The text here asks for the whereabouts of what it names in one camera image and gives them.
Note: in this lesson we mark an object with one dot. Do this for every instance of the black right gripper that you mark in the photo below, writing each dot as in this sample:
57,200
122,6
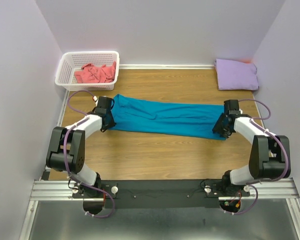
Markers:
217,127

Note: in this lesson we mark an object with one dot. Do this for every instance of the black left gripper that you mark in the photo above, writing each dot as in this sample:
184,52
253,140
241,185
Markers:
111,124

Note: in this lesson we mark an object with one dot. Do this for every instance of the blue t shirt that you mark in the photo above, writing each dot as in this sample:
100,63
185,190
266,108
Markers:
179,119

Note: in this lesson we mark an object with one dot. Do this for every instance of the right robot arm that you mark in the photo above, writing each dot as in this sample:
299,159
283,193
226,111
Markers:
269,159

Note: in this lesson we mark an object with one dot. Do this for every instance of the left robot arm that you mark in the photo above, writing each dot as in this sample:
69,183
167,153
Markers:
67,147

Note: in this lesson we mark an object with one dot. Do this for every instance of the red t shirt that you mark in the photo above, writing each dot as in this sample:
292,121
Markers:
91,74

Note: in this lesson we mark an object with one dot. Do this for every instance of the white plastic laundry basket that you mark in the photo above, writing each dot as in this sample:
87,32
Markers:
73,61

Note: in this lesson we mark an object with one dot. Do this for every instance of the folded purple t shirt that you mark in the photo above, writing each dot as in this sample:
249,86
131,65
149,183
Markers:
236,75

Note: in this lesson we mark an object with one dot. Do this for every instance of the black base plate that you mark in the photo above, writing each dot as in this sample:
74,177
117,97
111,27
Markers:
160,194

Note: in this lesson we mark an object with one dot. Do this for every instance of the aluminium front rail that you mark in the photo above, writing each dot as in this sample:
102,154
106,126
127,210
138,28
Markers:
54,190

